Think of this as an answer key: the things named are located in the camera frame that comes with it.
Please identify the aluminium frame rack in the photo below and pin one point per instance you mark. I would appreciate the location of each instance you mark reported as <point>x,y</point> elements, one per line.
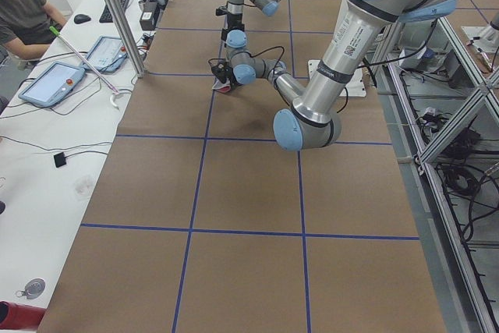
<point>443,113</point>

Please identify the pink towel with grey back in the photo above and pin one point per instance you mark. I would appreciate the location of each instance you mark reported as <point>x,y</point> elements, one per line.
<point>220,87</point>

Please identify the near teach pendant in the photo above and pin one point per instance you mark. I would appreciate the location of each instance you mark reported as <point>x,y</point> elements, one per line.
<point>53,85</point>

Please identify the far teach pendant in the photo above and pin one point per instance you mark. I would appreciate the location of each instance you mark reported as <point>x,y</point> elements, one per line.
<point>107,54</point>

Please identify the aluminium camera mast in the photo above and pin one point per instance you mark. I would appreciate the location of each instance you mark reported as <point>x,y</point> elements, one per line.
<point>125,32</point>

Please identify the red cylinder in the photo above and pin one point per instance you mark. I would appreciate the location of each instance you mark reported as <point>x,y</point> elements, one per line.
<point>22,317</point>

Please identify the dark brown box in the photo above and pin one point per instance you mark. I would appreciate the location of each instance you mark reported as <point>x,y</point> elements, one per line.
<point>149,16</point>

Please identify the long metal rod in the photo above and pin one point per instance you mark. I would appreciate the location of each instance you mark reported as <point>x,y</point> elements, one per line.
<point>114,91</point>

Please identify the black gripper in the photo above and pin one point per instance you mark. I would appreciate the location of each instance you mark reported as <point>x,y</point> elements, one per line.
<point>232,80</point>
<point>235,21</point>

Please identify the small black square pad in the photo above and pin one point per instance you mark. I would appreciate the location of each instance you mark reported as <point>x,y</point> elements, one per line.
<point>60,159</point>

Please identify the seated person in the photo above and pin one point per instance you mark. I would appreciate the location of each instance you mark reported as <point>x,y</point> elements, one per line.
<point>25,27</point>

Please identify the round metal disc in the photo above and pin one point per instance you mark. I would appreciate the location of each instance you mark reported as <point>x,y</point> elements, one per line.
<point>32,290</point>

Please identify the teach pendant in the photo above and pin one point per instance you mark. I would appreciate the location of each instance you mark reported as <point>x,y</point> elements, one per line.
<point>53,85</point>
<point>107,54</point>

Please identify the black computer mouse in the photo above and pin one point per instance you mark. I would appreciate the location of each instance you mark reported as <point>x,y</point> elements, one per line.
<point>81,18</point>

